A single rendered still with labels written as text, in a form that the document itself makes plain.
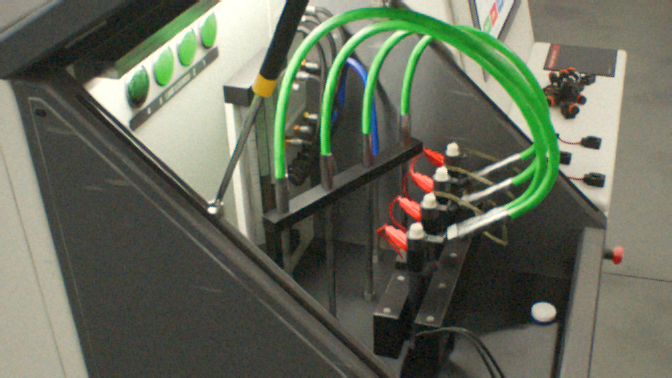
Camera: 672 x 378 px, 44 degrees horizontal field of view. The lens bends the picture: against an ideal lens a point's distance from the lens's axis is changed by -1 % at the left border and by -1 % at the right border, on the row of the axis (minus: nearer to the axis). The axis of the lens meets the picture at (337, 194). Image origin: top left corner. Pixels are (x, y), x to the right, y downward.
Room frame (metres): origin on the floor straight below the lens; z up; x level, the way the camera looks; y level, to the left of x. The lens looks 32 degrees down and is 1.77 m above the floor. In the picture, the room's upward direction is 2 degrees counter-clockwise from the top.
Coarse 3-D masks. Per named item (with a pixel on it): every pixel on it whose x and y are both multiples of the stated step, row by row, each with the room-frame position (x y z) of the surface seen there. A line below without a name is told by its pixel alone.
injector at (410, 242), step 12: (408, 240) 0.95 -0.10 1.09; (420, 240) 0.95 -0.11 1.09; (408, 252) 0.95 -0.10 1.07; (420, 252) 0.95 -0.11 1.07; (408, 264) 0.95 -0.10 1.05; (420, 264) 0.95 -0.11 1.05; (432, 264) 0.95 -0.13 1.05; (408, 276) 0.95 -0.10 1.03; (420, 276) 0.95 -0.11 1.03; (408, 288) 0.96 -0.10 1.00; (420, 288) 0.95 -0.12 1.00; (408, 312) 0.96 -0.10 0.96; (408, 324) 0.96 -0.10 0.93; (408, 336) 0.96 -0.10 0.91
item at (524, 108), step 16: (368, 32) 1.06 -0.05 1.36; (416, 32) 1.04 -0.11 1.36; (432, 32) 1.03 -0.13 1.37; (352, 48) 1.07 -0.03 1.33; (464, 48) 1.01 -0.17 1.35; (336, 64) 1.07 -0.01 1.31; (480, 64) 1.01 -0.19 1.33; (336, 80) 1.08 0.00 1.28; (496, 80) 1.00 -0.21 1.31; (512, 96) 0.99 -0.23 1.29; (528, 112) 0.98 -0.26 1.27; (544, 144) 0.98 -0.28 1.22; (320, 160) 1.09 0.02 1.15; (544, 160) 0.98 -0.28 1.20; (544, 176) 0.98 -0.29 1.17; (528, 192) 0.98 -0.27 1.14; (496, 208) 1.00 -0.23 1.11; (464, 224) 1.01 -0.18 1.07
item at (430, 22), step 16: (336, 16) 0.99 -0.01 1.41; (352, 16) 0.98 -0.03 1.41; (368, 16) 0.97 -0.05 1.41; (384, 16) 0.97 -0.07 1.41; (400, 16) 0.96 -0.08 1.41; (416, 16) 0.95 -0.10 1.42; (432, 16) 0.95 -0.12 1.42; (320, 32) 1.00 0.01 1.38; (448, 32) 0.94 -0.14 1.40; (464, 32) 0.94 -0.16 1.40; (304, 48) 1.00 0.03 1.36; (480, 48) 0.93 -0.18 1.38; (496, 64) 0.92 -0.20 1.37; (288, 80) 1.01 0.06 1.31; (512, 80) 0.91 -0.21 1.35; (288, 96) 1.02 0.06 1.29; (528, 96) 0.91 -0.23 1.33; (544, 112) 0.90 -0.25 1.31; (544, 128) 0.90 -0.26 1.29; (544, 192) 0.89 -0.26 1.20; (512, 208) 0.91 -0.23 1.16; (528, 208) 0.90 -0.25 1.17
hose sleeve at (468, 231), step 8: (488, 216) 0.93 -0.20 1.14; (496, 216) 0.92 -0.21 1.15; (504, 216) 0.91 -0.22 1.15; (472, 224) 0.93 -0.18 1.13; (480, 224) 0.92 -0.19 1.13; (488, 224) 0.92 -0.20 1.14; (496, 224) 0.91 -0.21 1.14; (464, 232) 0.93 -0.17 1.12; (472, 232) 0.92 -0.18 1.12; (480, 232) 0.92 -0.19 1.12; (464, 240) 0.93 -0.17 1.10
